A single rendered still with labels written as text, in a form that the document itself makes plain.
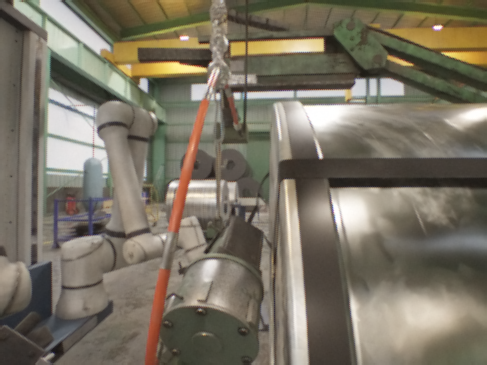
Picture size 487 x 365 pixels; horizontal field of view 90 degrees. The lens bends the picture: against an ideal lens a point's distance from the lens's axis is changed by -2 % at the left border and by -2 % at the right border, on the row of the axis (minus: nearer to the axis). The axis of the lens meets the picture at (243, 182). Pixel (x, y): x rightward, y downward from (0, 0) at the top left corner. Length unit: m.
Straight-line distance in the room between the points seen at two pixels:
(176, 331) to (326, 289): 0.25
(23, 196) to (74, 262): 0.30
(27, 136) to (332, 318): 1.14
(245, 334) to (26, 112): 1.08
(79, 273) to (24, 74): 0.77
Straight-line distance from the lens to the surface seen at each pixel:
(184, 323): 0.40
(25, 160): 1.19
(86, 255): 1.17
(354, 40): 1.53
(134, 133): 1.21
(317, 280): 0.23
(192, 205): 5.67
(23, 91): 1.25
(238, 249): 0.47
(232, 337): 0.40
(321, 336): 0.23
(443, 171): 0.35
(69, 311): 1.23
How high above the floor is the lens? 1.15
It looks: 1 degrees up
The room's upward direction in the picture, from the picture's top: straight up
